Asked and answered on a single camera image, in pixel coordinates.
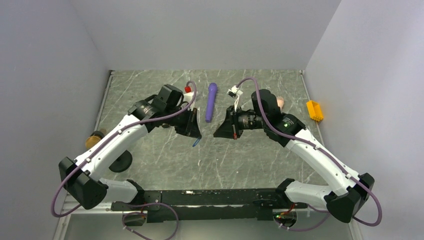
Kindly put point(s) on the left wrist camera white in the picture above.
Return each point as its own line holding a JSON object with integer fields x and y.
{"x": 189, "y": 95}

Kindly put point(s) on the black base frame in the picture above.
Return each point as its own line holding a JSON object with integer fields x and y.
{"x": 261, "y": 204}

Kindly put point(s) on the beige peach stick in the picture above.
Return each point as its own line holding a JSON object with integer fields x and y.
{"x": 280, "y": 102}

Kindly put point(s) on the blue key tag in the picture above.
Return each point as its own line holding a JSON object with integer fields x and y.
{"x": 196, "y": 142}

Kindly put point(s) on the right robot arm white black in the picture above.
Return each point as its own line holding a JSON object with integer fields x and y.
{"x": 345, "y": 191}

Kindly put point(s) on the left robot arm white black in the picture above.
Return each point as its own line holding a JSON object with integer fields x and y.
{"x": 82, "y": 177}

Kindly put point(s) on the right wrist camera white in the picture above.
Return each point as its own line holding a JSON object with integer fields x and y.
{"x": 235, "y": 93}

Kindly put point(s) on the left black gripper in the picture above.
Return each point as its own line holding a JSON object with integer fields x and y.
{"x": 191, "y": 128}

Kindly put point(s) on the purple cylinder stick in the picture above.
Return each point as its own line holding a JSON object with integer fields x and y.
{"x": 211, "y": 96}

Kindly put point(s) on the yellow plastic bin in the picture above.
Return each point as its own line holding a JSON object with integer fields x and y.
{"x": 314, "y": 111}

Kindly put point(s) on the gold microphone on black stand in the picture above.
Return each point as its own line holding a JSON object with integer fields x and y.
{"x": 117, "y": 164}

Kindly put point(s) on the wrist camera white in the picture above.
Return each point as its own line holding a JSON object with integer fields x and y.
{"x": 235, "y": 93}
{"x": 189, "y": 95}

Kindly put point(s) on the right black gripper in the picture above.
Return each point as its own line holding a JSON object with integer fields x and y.
{"x": 230, "y": 128}

